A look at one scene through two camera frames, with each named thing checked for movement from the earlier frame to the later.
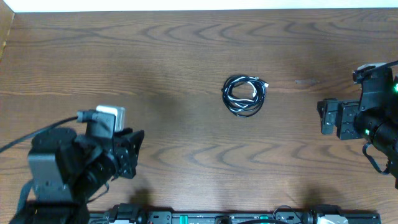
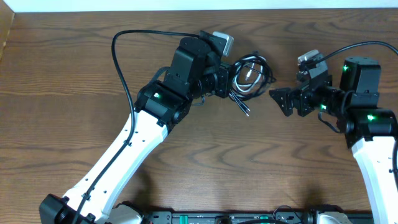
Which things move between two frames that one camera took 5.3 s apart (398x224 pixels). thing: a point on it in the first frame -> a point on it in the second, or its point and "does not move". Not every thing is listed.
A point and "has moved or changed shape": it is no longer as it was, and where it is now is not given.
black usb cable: x=244 y=107 has moved or changed shape
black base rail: x=130 y=213 does not move
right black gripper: x=346 y=109 -> x=300 y=93
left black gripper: x=129 y=149 -> x=224 y=78
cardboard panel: x=7 y=17 does not move
